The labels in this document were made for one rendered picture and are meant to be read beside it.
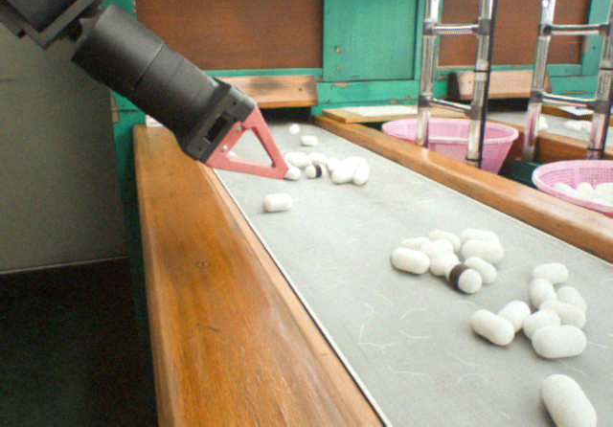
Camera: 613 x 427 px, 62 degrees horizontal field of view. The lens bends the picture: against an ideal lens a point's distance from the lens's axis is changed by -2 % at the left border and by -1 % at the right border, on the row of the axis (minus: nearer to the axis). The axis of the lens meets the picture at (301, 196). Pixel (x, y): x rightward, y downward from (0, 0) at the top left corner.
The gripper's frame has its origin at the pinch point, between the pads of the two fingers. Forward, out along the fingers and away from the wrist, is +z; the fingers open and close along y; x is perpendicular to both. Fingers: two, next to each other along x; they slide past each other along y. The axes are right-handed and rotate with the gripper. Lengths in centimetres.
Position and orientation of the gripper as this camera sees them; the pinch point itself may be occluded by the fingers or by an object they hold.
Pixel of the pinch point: (278, 168)
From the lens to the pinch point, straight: 48.3
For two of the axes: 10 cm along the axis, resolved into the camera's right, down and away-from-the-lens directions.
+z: 7.3, 5.3, 4.3
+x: -6.1, 7.9, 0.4
